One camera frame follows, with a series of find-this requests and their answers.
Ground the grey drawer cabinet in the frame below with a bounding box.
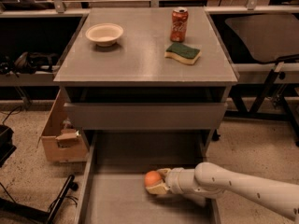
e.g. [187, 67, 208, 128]
[55, 7, 237, 151]

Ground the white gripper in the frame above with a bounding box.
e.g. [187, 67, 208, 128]
[146, 168, 199, 195]

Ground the orange fruit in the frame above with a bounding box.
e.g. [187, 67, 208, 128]
[144, 171, 163, 187]

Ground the black case at left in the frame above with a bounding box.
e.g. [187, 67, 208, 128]
[0, 125, 16, 167]

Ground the red soda can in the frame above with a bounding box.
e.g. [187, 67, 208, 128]
[170, 7, 189, 42]

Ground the cardboard box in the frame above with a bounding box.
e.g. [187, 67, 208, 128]
[41, 91, 89, 162]

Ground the black stand with cables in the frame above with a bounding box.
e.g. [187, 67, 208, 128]
[0, 175, 78, 224]

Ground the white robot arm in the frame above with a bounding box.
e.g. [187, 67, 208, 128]
[144, 162, 299, 224]

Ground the green yellow sponge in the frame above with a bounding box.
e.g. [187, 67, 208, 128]
[164, 42, 201, 65]

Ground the closed top drawer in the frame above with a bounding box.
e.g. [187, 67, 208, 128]
[64, 103, 227, 131]

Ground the white paper bowl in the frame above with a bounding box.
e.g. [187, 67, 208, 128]
[85, 23, 123, 47]

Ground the open middle drawer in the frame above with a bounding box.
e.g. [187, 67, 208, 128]
[74, 132, 221, 224]

